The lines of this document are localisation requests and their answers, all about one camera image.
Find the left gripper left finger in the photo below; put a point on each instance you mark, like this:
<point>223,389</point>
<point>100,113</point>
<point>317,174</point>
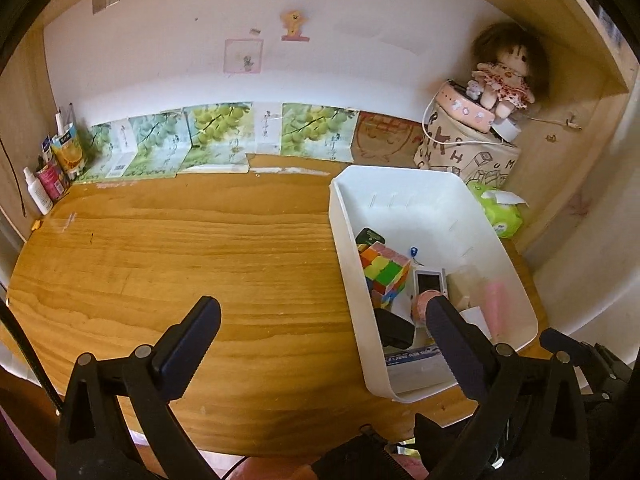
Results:
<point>162,376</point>

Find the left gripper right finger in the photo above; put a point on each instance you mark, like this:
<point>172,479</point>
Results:
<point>490,375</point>

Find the white power adapter cube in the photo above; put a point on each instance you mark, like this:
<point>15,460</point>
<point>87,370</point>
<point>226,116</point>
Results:
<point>476,317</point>

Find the blue floss pick box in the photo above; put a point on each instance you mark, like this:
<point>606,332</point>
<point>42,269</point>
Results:
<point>417,369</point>

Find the black rectangular charger block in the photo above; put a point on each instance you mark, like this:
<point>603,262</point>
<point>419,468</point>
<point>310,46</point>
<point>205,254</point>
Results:
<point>394,331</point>

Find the colourful rubik's cube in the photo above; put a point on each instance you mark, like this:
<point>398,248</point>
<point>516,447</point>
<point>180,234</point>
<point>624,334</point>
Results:
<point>386,273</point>

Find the green and gold small bottle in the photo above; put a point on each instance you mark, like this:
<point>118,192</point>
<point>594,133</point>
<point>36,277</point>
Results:
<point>368,237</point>

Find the beige angular plastic case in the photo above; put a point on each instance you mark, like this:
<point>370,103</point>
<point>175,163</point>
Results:
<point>465,287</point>

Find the white handheld game console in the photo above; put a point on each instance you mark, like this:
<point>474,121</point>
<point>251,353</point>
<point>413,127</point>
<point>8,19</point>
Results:
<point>426,279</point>

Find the small blue pin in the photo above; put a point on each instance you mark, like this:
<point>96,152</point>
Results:
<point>413,253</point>

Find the white plastic storage bin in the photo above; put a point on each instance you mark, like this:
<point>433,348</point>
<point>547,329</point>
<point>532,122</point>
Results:
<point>435,212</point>

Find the green tissue pack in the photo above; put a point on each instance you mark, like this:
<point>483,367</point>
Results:
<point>501,208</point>

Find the white small bottle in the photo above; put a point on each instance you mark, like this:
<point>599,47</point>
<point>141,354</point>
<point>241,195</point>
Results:
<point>37,192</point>

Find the pink can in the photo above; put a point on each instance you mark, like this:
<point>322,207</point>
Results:
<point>53,180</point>

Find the beige letter-print fabric box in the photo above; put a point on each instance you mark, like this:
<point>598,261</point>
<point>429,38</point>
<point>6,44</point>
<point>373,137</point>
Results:
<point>450,146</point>

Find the grape print flattened carton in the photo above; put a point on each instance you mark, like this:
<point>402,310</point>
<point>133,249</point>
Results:
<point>218,137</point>

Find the orange juice carton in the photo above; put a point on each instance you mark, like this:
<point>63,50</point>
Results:
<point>69,152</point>

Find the brown cardboard sheet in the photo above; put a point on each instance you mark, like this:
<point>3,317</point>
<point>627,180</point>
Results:
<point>381,140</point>

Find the pink round tin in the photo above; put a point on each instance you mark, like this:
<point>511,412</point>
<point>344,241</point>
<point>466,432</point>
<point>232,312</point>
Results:
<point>454,101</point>

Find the brown-haired plush doll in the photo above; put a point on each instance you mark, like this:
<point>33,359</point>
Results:
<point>511,69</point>

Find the pink square wall sticker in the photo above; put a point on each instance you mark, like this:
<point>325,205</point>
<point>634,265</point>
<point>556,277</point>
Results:
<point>243,56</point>

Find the bear sticker on wall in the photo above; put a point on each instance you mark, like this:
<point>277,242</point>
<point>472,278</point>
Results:
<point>293,21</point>

